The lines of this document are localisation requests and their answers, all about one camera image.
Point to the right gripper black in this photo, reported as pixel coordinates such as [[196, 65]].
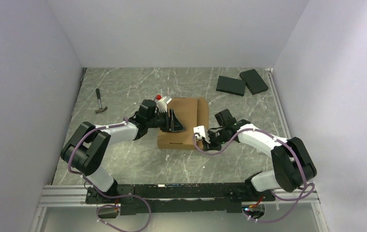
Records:
[[212, 146]]

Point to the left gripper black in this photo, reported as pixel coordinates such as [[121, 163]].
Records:
[[172, 123]]

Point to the brown cardboard box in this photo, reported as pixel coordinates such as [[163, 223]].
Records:
[[191, 112]]

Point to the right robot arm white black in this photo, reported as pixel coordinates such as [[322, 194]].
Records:
[[292, 164]]

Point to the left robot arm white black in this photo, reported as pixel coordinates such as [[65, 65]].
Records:
[[85, 150]]

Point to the black foam block near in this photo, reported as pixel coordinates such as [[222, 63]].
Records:
[[231, 85]]

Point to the black foam block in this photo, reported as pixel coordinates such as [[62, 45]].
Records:
[[231, 85], [254, 81]]

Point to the black foam block far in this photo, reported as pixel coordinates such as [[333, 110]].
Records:
[[254, 81]]

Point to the small black hammer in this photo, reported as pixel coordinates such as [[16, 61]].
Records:
[[101, 108]]

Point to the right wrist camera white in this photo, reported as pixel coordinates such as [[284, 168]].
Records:
[[201, 133]]

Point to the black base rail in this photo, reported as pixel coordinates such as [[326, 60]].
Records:
[[194, 197]]

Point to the aluminium frame rail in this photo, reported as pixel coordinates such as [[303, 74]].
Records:
[[62, 196]]

